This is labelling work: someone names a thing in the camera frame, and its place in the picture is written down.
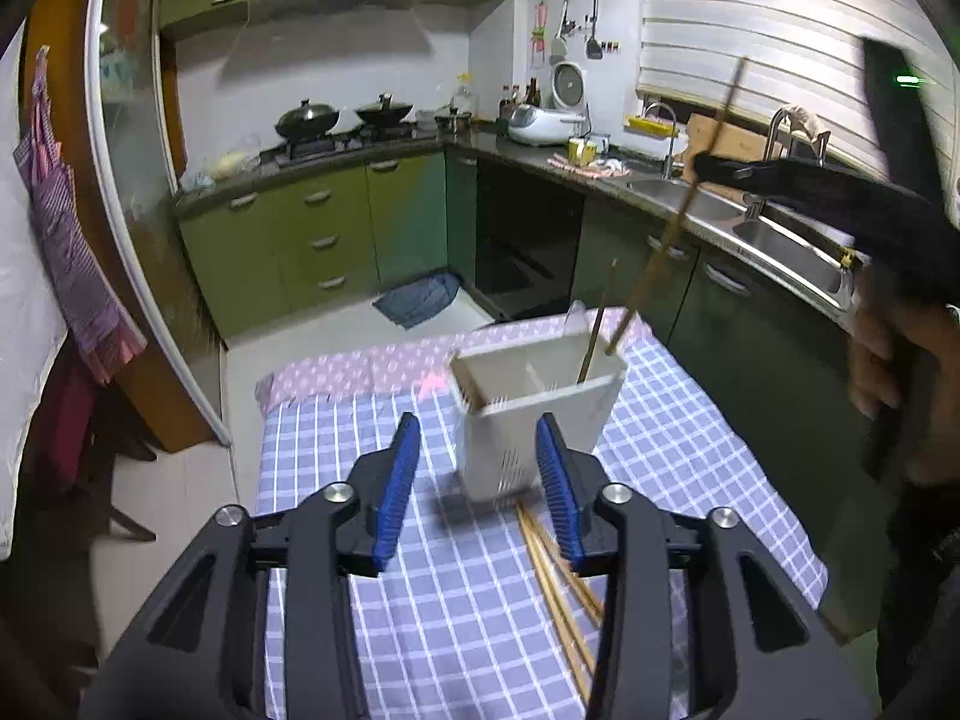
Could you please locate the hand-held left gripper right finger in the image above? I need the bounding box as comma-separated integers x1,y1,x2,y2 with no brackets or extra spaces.
534,411,875,720

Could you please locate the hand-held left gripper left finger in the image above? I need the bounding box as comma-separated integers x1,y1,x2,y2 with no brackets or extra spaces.
79,411,422,720

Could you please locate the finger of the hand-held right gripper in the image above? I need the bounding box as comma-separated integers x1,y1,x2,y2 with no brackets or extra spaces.
691,152,935,248

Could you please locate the white plastic utensil holder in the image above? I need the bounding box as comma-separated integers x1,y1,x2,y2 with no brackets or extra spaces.
448,337,629,503

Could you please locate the light wooden chopstick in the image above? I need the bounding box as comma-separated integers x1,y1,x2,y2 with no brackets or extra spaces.
514,508,592,704
525,506,605,620
521,510,601,627
516,504,596,674

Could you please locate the dark brown chopstick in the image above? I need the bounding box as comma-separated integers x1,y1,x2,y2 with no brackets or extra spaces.
576,259,620,386
604,56,749,358

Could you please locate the person's right hand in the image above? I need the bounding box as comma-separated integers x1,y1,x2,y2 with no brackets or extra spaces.
847,291,960,485

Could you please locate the steel double sink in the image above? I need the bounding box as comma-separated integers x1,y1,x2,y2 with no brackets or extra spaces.
626,172,860,312

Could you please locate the tall steel faucet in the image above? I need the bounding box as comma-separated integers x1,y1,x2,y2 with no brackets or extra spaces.
742,105,830,218

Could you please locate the pink rag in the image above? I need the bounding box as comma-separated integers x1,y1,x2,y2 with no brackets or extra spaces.
780,105,826,140

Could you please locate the wooden cutting board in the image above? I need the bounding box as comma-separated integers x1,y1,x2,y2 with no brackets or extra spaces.
684,114,811,166

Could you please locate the pink starred cloth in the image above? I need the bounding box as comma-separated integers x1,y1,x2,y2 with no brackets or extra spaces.
255,311,653,410

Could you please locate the blue checkered tablecloth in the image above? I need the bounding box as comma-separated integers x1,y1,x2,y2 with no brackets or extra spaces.
255,315,830,720

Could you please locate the white striped window blind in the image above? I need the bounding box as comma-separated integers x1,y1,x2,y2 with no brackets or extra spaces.
637,0,960,188

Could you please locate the dark green sink cabinet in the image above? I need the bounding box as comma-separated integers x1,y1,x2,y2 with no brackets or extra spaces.
571,195,893,646

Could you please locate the small steel faucet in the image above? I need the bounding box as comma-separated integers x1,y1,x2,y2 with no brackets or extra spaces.
643,101,680,181

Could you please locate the blue floor mat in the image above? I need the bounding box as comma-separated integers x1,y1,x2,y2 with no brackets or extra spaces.
373,272,462,329

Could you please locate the pink dishcloth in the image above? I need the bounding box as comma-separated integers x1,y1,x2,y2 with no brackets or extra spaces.
546,154,631,181

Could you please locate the black built-in oven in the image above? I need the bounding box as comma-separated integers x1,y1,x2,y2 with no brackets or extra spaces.
474,157,586,320

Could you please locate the white round appliance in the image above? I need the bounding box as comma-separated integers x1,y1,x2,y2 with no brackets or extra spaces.
550,62,591,112

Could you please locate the white rice cooker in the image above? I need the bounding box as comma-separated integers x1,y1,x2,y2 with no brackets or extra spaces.
508,105,587,147

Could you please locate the green base cabinet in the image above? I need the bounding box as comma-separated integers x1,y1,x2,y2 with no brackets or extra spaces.
176,152,451,338

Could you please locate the hanging ladle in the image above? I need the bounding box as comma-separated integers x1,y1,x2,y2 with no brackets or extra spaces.
551,0,575,65

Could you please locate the dark stone countertop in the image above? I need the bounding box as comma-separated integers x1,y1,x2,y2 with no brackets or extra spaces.
174,127,878,316

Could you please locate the dark red cloth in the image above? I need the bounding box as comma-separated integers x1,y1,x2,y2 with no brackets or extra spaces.
41,360,102,492

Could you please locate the black gas stove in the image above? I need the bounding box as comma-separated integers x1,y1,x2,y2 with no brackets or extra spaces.
259,124,443,166

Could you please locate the white plastic bag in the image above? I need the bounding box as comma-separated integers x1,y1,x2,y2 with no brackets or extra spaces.
180,150,260,192

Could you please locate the black wok with lid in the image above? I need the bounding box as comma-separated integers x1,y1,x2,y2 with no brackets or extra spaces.
354,92,415,127
274,97,342,140

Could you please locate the white curtain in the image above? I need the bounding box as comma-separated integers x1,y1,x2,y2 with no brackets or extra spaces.
0,22,72,560

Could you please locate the purple plaid apron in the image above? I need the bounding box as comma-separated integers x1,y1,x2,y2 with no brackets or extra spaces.
13,45,147,383

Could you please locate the glass sliding door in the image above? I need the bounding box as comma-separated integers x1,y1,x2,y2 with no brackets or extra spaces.
86,0,233,443

